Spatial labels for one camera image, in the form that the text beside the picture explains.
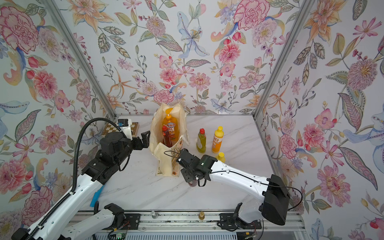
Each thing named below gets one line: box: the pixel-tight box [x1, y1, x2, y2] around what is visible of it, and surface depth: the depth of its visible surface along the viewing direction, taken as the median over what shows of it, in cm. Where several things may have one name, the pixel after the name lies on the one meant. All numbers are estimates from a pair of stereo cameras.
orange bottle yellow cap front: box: [212, 126, 225, 153], surface depth 90 cm
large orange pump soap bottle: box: [162, 108, 180, 146], surface depth 95 cm
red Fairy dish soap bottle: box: [162, 125, 173, 148], surface depth 92 cm
